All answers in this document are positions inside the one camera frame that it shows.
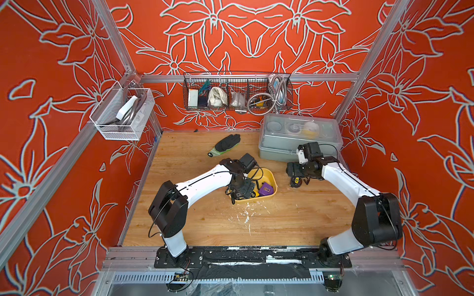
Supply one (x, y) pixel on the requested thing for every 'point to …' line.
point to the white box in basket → (193, 97)
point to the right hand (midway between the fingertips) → (292, 168)
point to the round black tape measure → (295, 182)
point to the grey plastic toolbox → (281, 134)
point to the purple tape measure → (266, 189)
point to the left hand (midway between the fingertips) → (243, 185)
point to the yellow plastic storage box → (260, 175)
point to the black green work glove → (224, 145)
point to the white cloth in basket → (217, 97)
